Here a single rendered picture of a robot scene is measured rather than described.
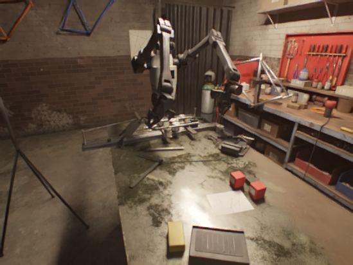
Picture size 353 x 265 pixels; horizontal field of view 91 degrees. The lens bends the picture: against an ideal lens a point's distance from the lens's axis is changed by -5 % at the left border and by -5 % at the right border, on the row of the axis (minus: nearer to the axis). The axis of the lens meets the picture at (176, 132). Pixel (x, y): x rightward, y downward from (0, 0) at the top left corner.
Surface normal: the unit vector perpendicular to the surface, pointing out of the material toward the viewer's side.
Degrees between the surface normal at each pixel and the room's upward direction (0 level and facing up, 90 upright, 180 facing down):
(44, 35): 90
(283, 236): 0
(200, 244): 0
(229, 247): 0
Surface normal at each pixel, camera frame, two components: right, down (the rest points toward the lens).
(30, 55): 0.37, 0.38
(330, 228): 0.00, -0.91
